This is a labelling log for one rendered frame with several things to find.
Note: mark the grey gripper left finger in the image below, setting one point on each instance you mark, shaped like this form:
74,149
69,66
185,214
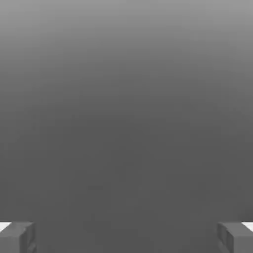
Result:
13,239

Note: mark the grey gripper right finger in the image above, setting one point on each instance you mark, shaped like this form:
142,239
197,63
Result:
238,240

